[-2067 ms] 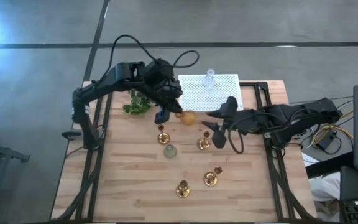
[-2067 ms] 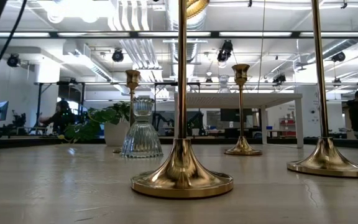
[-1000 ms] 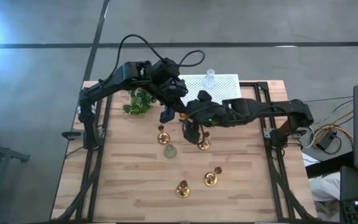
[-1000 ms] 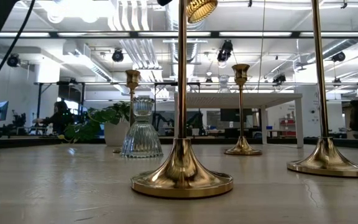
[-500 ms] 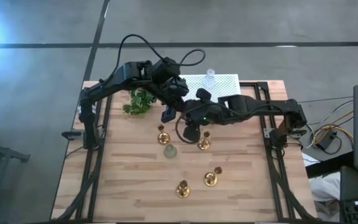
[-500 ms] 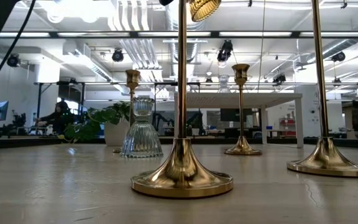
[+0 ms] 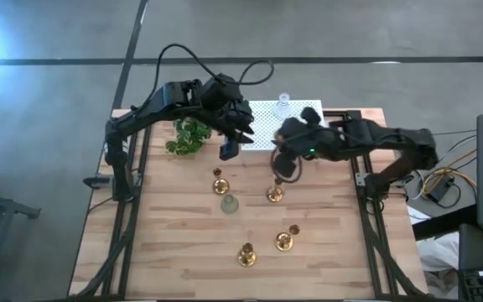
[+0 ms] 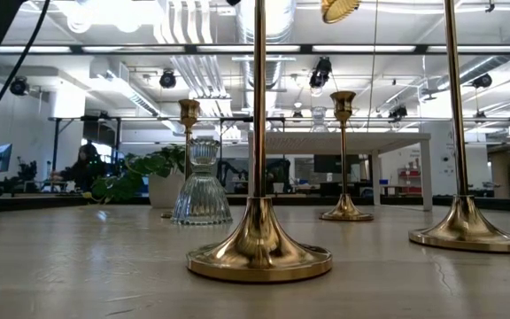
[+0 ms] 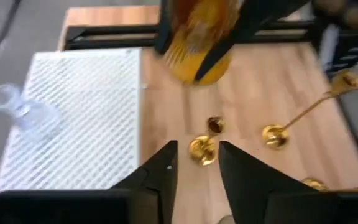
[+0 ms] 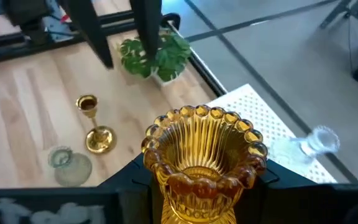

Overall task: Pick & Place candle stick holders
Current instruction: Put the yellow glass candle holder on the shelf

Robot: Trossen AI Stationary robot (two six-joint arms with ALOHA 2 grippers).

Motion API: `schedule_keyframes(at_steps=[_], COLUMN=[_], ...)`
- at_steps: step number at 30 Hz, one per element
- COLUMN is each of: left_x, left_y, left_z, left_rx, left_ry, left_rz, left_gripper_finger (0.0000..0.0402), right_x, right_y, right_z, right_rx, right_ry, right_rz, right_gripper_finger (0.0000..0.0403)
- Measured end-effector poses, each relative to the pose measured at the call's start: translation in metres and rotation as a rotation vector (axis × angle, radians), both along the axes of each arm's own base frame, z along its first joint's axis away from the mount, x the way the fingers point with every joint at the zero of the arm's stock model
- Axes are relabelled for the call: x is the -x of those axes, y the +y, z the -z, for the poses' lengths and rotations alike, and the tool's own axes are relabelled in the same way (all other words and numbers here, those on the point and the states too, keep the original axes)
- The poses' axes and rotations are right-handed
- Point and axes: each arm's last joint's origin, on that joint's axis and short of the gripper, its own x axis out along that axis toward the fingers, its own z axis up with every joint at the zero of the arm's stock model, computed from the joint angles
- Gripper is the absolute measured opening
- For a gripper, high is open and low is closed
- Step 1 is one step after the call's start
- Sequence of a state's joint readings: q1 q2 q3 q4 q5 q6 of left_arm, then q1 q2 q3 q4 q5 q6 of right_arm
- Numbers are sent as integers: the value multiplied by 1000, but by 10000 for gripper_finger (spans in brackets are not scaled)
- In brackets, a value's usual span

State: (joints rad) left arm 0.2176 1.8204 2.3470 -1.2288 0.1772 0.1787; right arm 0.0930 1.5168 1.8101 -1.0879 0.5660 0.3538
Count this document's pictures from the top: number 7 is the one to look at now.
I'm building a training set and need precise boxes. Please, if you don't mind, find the white bag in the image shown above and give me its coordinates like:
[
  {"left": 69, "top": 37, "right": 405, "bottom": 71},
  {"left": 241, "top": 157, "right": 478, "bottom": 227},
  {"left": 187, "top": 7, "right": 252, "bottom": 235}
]
[{"left": 415, "top": 231, "right": 461, "bottom": 299}]

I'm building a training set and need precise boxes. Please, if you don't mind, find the yellow cable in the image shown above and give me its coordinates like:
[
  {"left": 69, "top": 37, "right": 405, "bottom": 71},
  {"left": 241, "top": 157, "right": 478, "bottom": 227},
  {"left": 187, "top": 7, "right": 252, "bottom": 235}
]
[{"left": 419, "top": 147, "right": 478, "bottom": 195}]

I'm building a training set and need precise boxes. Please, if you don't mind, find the green leafy plant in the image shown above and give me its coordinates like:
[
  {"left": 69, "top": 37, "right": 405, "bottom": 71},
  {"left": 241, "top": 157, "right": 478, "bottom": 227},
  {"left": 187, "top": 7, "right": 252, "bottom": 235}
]
[{"left": 164, "top": 117, "right": 214, "bottom": 157}]

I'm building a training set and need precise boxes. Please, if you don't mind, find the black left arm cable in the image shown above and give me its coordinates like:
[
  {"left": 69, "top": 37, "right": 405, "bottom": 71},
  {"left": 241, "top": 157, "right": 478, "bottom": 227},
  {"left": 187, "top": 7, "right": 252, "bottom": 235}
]
[{"left": 153, "top": 43, "right": 275, "bottom": 112}]

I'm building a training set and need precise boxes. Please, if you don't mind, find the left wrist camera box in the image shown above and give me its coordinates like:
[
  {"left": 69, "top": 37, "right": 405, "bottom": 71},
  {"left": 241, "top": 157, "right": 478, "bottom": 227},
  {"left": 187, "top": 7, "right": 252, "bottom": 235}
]
[{"left": 219, "top": 139, "right": 242, "bottom": 163}]

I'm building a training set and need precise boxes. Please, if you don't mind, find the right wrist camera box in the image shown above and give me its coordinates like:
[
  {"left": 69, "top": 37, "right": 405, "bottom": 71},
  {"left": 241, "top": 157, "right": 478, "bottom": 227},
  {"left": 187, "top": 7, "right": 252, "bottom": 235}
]
[{"left": 299, "top": 106, "right": 323, "bottom": 126}]

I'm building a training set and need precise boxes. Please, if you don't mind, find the clear glass bottle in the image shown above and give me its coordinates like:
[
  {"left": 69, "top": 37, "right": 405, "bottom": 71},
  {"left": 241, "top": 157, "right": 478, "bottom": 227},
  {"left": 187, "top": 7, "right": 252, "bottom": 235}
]
[{"left": 272, "top": 91, "right": 293, "bottom": 121}]

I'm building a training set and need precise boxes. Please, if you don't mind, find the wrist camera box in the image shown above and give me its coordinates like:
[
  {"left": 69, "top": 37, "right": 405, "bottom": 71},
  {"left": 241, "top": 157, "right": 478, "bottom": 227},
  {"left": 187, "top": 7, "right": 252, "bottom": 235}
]
[
  {"left": 219, "top": 139, "right": 242, "bottom": 163},
  {"left": 299, "top": 106, "right": 323, "bottom": 126}
]

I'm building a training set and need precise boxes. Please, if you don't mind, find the grey-green ribbed glass candle holder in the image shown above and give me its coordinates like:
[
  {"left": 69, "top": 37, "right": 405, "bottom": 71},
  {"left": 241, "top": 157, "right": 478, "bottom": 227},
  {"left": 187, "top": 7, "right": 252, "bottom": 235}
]
[{"left": 220, "top": 194, "right": 240, "bottom": 215}]

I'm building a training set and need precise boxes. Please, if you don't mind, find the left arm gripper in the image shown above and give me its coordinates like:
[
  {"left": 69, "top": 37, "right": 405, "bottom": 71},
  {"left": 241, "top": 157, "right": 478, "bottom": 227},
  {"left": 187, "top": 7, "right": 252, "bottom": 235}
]
[{"left": 202, "top": 73, "right": 256, "bottom": 146}]

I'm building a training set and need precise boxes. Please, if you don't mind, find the short brass candlestick holder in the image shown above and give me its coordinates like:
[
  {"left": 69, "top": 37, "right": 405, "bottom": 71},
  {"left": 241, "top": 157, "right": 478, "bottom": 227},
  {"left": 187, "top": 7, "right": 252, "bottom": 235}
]
[
  {"left": 266, "top": 176, "right": 286, "bottom": 204},
  {"left": 211, "top": 167, "right": 231, "bottom": 196}
]

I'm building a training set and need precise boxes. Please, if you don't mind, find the black power box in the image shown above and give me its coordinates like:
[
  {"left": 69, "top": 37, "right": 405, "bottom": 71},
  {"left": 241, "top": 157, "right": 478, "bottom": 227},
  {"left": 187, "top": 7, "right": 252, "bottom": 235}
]
[{"left": 428, "top": 174, "right": 457, "bottom": 203}]

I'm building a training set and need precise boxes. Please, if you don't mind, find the white perforated metal shelf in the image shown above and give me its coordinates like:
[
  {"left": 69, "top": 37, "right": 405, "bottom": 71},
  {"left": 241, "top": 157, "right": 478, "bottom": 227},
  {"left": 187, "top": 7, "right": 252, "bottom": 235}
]
[{"left": 239, "top": 99, "right": 325, "bottom": 152}]

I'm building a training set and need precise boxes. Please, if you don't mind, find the white paper sheet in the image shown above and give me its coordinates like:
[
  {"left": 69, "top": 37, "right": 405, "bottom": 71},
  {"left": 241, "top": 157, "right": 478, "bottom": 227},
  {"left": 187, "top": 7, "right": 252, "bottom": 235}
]
[{"left": 408, "top": 206, "right": 432, "bottom": 226}]

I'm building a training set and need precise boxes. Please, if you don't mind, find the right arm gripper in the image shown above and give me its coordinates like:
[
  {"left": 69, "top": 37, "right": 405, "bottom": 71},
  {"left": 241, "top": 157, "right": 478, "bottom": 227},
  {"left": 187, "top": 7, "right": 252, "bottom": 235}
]
[{"left": 273, "top": 117, "right": 330, "bottom": 178}]

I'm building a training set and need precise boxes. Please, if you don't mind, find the tall brass candlestick holder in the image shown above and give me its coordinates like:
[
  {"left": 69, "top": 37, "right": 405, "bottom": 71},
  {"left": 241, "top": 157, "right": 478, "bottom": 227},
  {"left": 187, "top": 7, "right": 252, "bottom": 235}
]
[
  {"left": 274, "top": 223, "right": 302, "bottom": 253},
  {"left": 236, "top": 242, "right": 257, "bottom": 268}
]

